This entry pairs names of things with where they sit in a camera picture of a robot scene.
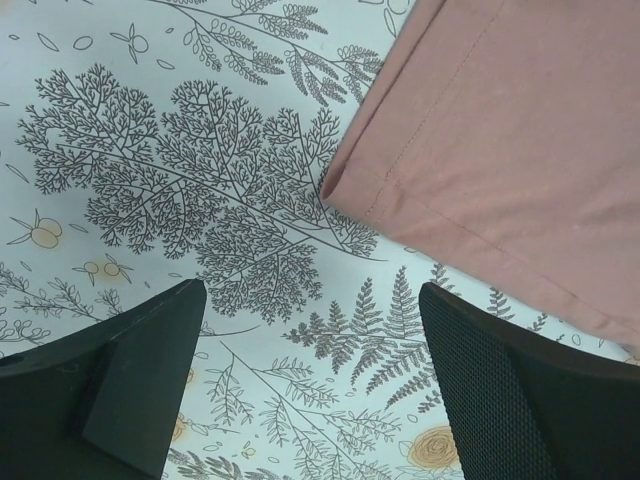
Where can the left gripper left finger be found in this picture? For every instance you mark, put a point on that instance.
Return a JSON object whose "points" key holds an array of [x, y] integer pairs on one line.
{"points": [[102, 403]]}

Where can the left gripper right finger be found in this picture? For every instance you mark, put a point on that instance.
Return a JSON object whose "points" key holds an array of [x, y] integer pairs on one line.
{"points": [[522, 406]]}

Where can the pink printed t-shirt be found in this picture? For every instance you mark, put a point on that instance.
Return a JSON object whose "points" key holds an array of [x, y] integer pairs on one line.
{"points": [[501, 138]]}

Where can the floral table mat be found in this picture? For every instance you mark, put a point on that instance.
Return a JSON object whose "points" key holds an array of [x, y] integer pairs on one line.
{"points": [[146, 142]]}

